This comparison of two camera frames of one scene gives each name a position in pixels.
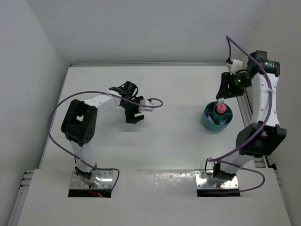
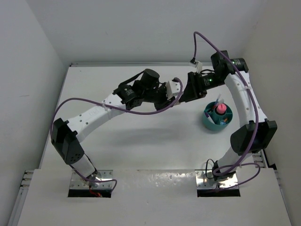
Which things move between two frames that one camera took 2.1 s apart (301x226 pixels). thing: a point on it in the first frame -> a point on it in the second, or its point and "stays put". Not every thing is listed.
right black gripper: (226, 91) -> (194, 89)
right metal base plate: (204, 179) stays put
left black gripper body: (130, 109) -> (162, 100)
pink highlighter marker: (221, 108) stays put
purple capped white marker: (208, 116) stays put
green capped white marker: (210, 118) stays put
